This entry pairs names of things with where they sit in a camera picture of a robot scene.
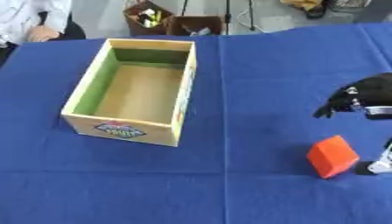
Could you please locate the person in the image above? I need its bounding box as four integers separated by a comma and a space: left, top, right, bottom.
0, 0, 88, 60

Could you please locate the orange block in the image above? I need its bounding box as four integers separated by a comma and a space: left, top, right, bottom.
304, 134, 361, 179

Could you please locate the brown cardboard box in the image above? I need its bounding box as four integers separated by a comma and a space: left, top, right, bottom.
166, 15, 226, 37

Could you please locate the tan cardboard box green inside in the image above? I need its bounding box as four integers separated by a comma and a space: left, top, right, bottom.
59, 38, 200, 148

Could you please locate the yellow and black bag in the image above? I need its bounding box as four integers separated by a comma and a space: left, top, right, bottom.
278, 0, 330, 19

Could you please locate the white cable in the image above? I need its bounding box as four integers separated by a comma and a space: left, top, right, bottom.
235, 8, 269, 33

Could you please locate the person's hand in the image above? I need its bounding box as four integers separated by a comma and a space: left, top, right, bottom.
25, 24, 63, 43

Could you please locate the black tripod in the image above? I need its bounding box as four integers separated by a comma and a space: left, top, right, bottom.
178, 0, 257, 36

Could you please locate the brown open bag with items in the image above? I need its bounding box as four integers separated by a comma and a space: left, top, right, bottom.
121, 0, 177, 37

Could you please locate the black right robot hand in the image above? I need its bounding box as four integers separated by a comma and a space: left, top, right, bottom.
311, 72, 392, 177

